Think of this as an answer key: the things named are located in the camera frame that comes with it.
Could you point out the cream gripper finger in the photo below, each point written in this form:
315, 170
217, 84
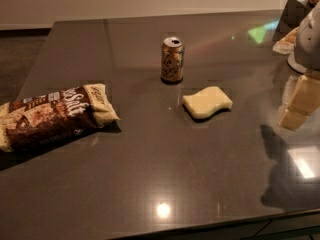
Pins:
301, 97

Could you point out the orange soda can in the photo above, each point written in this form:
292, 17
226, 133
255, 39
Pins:
172, 60

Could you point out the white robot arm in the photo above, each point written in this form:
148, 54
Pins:
306, 55

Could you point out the brown chip bag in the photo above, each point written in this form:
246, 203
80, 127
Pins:
42, 120

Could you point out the snack packet in background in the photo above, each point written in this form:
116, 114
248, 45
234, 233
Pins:
286, 44

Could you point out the dark box in background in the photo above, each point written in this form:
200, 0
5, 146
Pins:
292, 15

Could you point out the yellow sponge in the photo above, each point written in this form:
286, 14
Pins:
206, 102

